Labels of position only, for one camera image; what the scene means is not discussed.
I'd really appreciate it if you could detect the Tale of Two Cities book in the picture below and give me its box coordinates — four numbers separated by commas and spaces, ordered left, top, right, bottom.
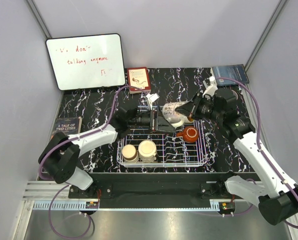
50, 116, 82, 139

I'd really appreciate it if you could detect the white wire dish rack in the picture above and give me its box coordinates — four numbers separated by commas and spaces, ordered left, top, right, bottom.
116, 120, 208, 168

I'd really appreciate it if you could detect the cream ribbed mug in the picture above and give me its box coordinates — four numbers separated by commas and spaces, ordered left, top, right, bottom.
138, 140, 157, 163

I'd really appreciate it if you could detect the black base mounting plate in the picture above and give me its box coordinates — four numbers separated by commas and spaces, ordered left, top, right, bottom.
68, 172, 247, 210

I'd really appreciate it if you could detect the grey slotted cable duct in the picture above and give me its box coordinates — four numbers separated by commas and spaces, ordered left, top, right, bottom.
33, 201, 236, 212

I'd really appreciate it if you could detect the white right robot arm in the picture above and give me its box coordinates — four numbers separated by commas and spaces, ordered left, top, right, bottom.
175, 88, 298, 226

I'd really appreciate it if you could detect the red and white book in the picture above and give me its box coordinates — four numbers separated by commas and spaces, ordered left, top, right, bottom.
127, 67, 151, 94

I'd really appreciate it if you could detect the brown and cream cup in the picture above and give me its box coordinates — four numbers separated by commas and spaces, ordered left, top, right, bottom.
121, 144, 139, 164

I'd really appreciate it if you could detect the floral iridescent white mug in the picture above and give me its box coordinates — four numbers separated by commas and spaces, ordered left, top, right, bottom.
162, 101, 192, 128

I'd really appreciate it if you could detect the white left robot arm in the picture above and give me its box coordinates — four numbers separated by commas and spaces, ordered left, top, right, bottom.
38, 106, 176, 198

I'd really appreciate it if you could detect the white dry-erase board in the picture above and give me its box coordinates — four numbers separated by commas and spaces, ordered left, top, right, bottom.
45, 33, 126, 91

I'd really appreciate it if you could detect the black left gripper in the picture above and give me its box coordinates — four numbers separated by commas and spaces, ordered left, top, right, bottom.
128, 105, 176, 134

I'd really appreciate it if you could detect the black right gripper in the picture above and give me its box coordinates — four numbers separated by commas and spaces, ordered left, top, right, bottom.
176, 91, 224, 123

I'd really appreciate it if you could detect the dark blue book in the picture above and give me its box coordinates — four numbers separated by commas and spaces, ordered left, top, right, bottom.
211, 64, 250, 87

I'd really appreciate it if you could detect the orange ceramic mug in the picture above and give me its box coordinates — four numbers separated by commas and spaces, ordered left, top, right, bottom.
176, 126, 199, 143

